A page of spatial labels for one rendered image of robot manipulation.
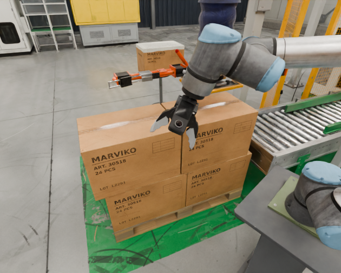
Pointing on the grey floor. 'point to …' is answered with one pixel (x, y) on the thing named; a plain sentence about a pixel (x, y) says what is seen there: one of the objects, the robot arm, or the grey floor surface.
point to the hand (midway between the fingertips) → (170, 142)
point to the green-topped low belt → (51, 33)
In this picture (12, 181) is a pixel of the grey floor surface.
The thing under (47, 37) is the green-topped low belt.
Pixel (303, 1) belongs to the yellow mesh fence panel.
